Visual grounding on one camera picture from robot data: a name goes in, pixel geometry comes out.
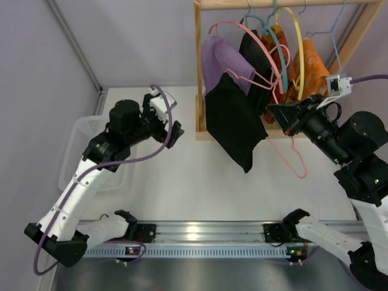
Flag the black trousers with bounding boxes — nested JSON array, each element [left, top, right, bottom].
[[205, 73, 268, 173], [238, 29, 276, 116]]

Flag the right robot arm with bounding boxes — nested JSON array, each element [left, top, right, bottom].
[[266, 95, 387, 290]]

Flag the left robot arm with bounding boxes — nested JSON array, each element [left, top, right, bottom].
[[24, 89, 184, 267]]

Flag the yellow plastic hanger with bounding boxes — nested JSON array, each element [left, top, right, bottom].
[[272, 7, 306, 102]]

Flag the bright orange trousers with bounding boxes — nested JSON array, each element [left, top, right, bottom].
[[285, 38, 329, 103]]

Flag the teal plastic hanger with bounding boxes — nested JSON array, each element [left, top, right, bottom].
[[239, 0, 289, 94]]

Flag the orange patterned trousers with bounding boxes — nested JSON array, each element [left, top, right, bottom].
[[261, 24, 292, 125]]

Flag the pink plastic hanger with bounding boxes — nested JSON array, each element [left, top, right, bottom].
[[207, 20, 281, 92]]

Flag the black trousers on rack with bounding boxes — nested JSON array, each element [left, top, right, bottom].
[[238, 29, 276, 116]]

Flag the purple trousers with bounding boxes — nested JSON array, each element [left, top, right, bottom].
[[202, 36, 255, 95]]

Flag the white plastic basket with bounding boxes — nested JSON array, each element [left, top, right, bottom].
[[58, 116, 128, 192]]

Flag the wooden clothes rack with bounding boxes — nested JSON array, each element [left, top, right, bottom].
[[193, 0, 385, 141]]

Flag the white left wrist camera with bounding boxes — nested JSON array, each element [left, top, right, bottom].
[[149, 89, 177, 122]]

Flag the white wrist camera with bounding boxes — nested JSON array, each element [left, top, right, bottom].
[[149, 89, 177, 122], [317, 73, 352, 109]]

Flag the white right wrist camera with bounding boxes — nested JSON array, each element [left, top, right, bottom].
[[317, 73, 352, 109]]

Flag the blue wire hanger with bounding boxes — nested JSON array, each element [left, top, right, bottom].
[[306, 0, 347, 73]]

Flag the aluminium mounting rail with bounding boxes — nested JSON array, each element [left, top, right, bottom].
[[140, 221, 278, 243]]

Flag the grey slotted cable duct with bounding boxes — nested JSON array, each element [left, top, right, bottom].
[[84, 245, 304, 259]]

